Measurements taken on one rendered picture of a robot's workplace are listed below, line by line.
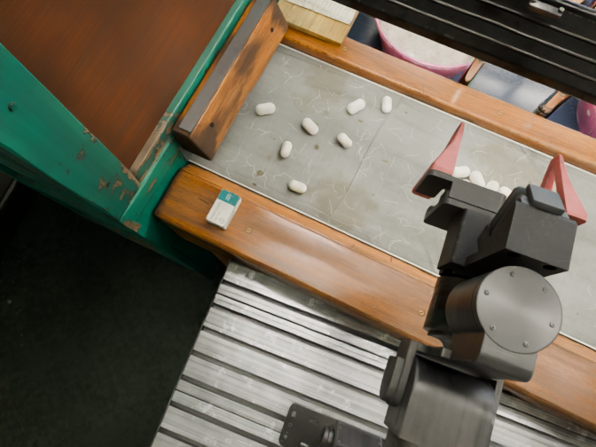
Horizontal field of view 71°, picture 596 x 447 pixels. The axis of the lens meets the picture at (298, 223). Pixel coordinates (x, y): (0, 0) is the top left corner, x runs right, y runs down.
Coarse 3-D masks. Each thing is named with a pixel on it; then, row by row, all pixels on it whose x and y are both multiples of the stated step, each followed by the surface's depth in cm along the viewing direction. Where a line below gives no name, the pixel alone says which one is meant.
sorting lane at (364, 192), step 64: (320, 64) 82; (256, 128) 78; (320, 128) 78; (384, 128) 79; (448, 128) 79; (256, 192) 75; (320, 192) 75; (384, 192) 75; (576, 192) 75; (576, 256) 72; (576, 320) 70
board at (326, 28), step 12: (288, 12) 81; (300, 12) 81; (312, 12) 81; (288, 24) 81; (300, 24) 80; (312, 24) 80; (324, 24) 80; (336, 24) 80; (348, 24) 80; (324, 36) 80; (336, 36) 79
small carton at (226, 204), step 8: (224, 192) 70; (216, 200) 70; (224, 200) 70; (232, 200) 70; (240, 200) 71; (216, 208) 70; (224, 208) 70; (232, 208) 70; (208, 216) 69; (216, 216) 69; (224, 216) 69; (232, 216) 71; (216, 224) 69; (224, 224) 69
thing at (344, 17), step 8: (288, 0) 81; (296, 0) 81; (304, 0) 81; (312, 0) 81; (320, 0) 81; (328, 0) 81; (312, 8) 81; (320, 8) 81; (328, 8) 81; (336, 8) 81; (344, 8) 81; (328, 16) 80; (336, 16) 80; (344, 16) 80; (352, 16) 80
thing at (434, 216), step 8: (448, 192) 37; (440, 200) 38; (448, 200) 36; (456, 200) 36; (432, 208) 40; (440, 208) 38; (448, 208) 37; (456, 208) 37; (472, 208) 36; (480, 208) 36; (432, 216) 40; (440, 216) 40; (448, 216) 39; (432, 224) 42; (440, 224) 41; (448, 224) 41; (440, 272) 38; (448, 272) 37; (456, 272) 36; (464, 272) 36; (472, 272) 35
